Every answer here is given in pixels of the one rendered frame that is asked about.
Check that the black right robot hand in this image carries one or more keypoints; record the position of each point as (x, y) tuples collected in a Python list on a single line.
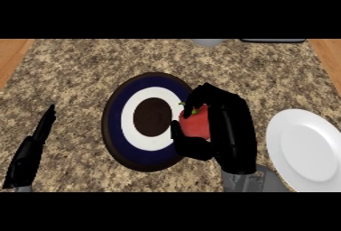
[(233, 132)]

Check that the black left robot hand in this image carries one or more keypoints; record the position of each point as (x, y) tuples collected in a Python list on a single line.
[(27, 156)]

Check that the red bell pepper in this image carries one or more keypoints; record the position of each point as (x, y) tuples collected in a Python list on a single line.
[(196, 124)]

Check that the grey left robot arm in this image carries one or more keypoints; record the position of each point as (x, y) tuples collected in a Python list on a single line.
[(22, 189)]

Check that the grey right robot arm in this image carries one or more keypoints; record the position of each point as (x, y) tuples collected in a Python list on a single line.
[(251, 182)]

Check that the blue and white ringed plate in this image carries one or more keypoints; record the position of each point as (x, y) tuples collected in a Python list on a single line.
[(146, 120)]

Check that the grey round object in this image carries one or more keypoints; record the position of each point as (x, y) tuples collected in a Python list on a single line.
[(207, 42)]

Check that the dark flat object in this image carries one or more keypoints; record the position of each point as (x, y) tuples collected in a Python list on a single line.
[(273, 40)]

